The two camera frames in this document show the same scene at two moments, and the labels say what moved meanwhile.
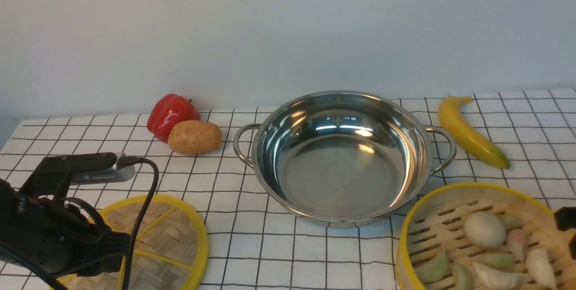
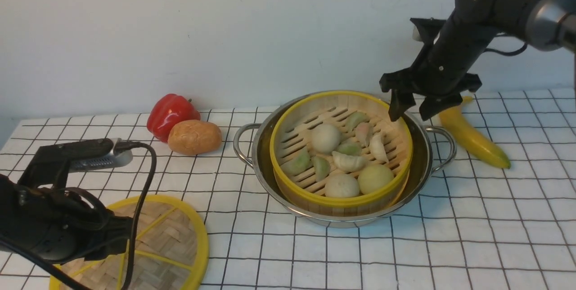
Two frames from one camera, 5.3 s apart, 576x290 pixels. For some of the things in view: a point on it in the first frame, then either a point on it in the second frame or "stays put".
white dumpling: [494, 278] → [349, 163]
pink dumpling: [517, 240] → [364, 131]
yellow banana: [451, 117] stays put
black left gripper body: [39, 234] → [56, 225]
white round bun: [484, 230] → [325, 137]
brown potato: [195, 137] stays put
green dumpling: [499, 262] → [349, 148]
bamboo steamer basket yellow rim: [488, 236] → [340, 153]
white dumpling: [540, 268] → [378, 149]
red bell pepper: [167, 112] stays put
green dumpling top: [511, 222] → [356, 118]
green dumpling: [434, 269] → [298, 164]
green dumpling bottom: [463, 279] → [321, 167]
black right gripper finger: [565, 218] → [441, 71]
